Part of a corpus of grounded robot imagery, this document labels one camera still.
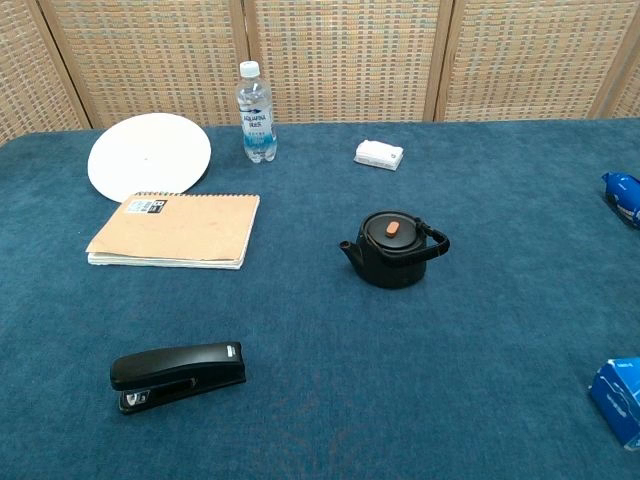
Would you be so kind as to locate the black teapot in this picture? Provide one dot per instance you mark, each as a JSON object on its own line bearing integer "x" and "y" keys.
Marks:
{"x": 395, "y": 265}

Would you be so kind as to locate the small pink white box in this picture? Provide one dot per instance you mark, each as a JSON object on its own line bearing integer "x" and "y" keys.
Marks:
{"x": 377, "y": 154}

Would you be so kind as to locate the clear plastic water bottle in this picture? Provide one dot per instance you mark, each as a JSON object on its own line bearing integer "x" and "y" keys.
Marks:
{"x": 256, "y": 125}

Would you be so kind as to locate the brown spiral notebook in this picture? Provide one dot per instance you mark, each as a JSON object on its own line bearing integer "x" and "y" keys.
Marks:
{"x": 175, "y": 230}

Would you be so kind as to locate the blue felt table cover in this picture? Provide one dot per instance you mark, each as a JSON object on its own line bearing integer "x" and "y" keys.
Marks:
{"x": 450, "y": 375}

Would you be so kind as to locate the woven bamboo folding screen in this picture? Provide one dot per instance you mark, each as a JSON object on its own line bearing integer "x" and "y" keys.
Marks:
{"x": 350, "y": 50}

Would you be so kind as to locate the round white plate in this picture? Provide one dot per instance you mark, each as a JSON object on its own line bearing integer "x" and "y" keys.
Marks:
{"x": 150, "y": 150}

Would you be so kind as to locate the black stapler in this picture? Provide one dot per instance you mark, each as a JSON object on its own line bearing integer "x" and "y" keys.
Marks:
{"x": 175, "y": 367}

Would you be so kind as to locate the blue cookie snack pack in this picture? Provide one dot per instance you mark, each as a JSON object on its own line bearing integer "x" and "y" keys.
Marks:
{"x": 625, "y": 197}

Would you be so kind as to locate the blue cookie box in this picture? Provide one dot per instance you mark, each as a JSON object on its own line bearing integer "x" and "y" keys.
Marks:
{"x": 617, "y": 400}

